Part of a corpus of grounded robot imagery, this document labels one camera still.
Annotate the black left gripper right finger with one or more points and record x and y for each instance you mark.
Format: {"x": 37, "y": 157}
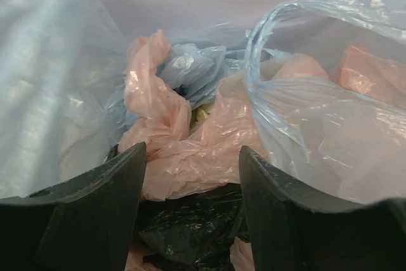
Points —
{"x": 293, "y": 226}

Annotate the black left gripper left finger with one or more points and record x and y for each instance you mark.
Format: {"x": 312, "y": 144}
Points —
{"x": 85, "y": 223}

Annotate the pink plastic trash bag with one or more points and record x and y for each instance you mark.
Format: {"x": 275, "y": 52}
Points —
{"x": 181, "y": 162}

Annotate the black plastic bag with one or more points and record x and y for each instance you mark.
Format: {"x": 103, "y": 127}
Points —
{"x": 195, "y": 232}

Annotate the crumpled blue plastic bag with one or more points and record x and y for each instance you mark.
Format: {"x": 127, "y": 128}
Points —
{"x": 190, "y": 75}

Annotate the large blue plastic bag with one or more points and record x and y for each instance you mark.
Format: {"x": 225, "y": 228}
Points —
{"x": 325, "y": 80}

